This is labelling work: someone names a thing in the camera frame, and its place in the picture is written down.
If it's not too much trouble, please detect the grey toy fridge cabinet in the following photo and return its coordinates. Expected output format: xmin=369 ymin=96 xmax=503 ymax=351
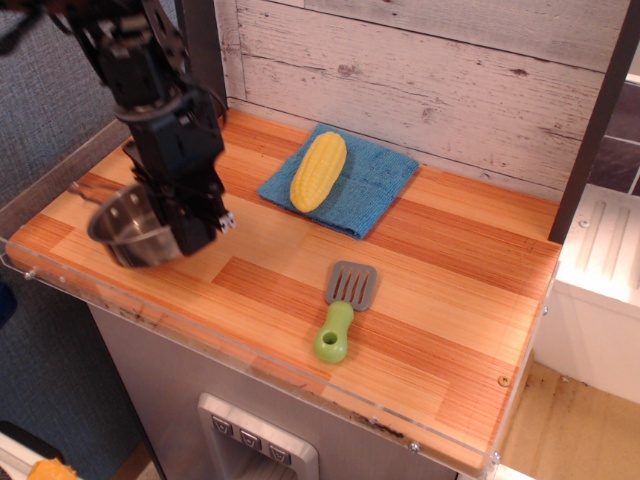
xmin=90 ymin=307 xmax=457 ymax=479

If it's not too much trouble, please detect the clear acrylic edge guard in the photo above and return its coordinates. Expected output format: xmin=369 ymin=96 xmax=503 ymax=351
xmin=6 ymin=233 xmax=506 ymax=479

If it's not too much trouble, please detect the green handled grey spatula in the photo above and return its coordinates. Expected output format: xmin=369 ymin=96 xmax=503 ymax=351
xmin=313 ymin=260 xmax=377 ymax=364

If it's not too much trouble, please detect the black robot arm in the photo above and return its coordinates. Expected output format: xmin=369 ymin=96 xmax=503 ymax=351
xmin=44 ymin=1 xmax=234 ymax=255

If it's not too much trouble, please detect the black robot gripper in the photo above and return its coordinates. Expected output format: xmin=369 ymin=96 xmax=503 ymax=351
xmin=115 ymin=89 xmax=235 ymax=256

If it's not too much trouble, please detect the yellow toy corn cob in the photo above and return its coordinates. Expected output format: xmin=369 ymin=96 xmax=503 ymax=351
xmin=289 ymin=131 xmax=347 ymax=213

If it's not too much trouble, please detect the white toy sink unit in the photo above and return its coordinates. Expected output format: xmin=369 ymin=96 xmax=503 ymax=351
xmin=534 ymin=185 xmax=639 ymax=402

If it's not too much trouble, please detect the stainless steel pot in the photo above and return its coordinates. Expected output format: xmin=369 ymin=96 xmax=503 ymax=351
xmin=67 ymin=181 xmax=183 ymax=268

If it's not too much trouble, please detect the yellow object bottom left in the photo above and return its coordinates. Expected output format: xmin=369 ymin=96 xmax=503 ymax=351
xmin=27 ymin=459 xmax=79 ymax=480

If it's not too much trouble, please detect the dark vertical post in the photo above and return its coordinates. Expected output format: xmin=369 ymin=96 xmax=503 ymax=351
xmin=548 ymin=0 xmax=639 ymax=244

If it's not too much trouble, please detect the silver dispenser panel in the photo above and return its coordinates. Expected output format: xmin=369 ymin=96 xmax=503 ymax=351
xmin=198 ymin=393 xmax=320 ymax=479

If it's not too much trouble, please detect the blue folded cloth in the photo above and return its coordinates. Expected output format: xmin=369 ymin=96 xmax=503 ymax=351
xmin=258 ymin=124 xmax=419 ymax=240

